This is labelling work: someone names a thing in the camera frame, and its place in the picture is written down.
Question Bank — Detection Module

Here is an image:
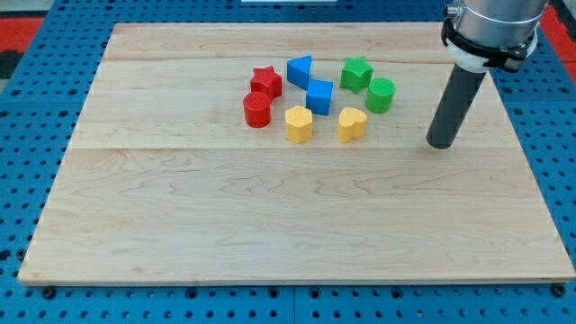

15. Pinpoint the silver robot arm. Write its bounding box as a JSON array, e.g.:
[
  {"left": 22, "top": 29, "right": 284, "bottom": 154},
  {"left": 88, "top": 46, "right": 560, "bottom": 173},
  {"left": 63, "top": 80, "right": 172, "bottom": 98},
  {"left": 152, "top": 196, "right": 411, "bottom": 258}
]
[{"left": 441, "top": 0, "right": 548, "bottom": 74}]

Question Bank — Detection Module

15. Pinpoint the yellow heart block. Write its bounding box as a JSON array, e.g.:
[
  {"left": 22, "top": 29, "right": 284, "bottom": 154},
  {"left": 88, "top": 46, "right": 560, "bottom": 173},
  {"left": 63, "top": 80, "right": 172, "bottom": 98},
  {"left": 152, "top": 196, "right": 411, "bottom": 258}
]
[{"left": 337, "top": 107, "right": 368, "bottom": 143}]

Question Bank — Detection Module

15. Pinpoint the red star block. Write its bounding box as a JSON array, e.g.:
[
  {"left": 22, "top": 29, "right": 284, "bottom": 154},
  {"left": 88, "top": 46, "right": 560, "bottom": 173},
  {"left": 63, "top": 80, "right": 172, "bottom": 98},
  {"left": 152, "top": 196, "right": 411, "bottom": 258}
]
[{"left": 250, "top": 66, "right": 283, "bottom": 99}]

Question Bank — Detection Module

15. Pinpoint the green star block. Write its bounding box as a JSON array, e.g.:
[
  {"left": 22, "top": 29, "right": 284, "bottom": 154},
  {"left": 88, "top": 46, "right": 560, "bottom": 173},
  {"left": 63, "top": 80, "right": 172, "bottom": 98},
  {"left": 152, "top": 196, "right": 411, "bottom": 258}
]
[{"left": 340, "top": 57, "right": 374, "bottom": 95}]

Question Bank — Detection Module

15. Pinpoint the yellow hexagon block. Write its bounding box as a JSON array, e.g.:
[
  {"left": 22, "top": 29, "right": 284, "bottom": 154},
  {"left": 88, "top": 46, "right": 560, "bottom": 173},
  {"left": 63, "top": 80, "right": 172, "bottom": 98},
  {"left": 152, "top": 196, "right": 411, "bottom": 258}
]
[{"left": 284, "top": 105, "right": 313, "bottom": 143}]

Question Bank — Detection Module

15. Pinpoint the red cylinder block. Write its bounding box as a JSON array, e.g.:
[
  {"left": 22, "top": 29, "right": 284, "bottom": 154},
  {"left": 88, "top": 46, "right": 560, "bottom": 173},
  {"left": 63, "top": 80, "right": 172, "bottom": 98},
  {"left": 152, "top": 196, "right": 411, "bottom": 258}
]
[{"left": 243, "top": 92, "right": 271, "bottom": 128}]

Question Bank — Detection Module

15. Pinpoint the blue cube block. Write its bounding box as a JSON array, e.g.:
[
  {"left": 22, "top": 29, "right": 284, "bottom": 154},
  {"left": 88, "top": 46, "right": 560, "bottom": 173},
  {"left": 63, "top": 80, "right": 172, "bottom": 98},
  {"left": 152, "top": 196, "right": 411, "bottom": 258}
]
[{"left": 305, "top": 79, "right": 333, "bottom": 116}]

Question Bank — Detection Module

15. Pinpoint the blue triangle block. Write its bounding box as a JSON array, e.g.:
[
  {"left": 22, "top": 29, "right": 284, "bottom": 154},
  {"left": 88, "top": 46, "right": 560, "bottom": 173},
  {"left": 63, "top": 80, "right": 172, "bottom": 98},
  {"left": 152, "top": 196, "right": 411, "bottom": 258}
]
[{"left": 286, "top": 56, "right": 312, "bottom": 90}]

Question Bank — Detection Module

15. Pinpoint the green cylinder block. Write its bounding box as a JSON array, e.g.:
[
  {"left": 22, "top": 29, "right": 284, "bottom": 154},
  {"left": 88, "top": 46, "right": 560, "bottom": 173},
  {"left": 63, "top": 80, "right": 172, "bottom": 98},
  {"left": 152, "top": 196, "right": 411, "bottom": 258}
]
[{"left": 365, "top": 77, "right": 396, "bottom": 114}]

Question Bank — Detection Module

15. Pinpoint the light wooden board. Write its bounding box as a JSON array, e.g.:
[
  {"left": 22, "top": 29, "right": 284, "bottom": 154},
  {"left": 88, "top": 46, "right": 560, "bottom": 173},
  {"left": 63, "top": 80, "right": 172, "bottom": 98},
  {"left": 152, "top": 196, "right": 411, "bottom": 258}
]
[{"left": 18, "top": 22, "right": 575, "bottom": 286}]

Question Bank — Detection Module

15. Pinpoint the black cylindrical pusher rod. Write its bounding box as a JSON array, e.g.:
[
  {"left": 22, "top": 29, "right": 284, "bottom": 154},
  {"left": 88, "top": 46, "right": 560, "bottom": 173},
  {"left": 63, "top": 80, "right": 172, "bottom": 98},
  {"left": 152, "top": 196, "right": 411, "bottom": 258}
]
[{"left": 426, "top": 64, "right": 486, "bottom": 149}]

